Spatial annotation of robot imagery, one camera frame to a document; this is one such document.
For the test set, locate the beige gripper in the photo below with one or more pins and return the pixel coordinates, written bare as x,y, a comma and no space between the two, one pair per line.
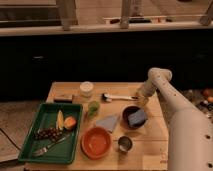
142,101

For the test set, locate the yellow banana piece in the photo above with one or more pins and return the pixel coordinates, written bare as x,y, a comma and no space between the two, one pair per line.
60,120

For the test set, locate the white round container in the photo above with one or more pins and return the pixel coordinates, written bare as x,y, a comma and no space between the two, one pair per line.
86,89

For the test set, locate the dark brown bowl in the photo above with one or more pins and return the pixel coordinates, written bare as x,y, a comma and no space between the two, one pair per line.
126,112

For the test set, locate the red orange bowl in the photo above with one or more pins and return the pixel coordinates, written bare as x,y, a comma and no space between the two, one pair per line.
96,143

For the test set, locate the green plastic tray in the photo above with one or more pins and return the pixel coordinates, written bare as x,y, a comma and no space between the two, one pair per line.
46,117

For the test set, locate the dark blue sponge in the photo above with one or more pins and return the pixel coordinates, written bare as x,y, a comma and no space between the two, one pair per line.
137,119

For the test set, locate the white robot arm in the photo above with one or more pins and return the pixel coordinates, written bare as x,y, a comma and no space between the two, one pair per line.
190,146

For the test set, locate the small metal cup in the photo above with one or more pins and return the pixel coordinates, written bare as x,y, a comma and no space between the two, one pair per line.
124,144

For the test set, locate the bunch of dark grapes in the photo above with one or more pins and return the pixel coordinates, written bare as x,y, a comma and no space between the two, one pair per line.
48,133

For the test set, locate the orange peach fruit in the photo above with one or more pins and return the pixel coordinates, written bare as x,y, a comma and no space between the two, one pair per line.
69,123

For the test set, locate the grey folded cloth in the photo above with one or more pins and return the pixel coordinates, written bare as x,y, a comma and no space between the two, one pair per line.
109,123

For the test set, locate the metal fork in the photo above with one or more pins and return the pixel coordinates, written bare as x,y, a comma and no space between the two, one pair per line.
46,148

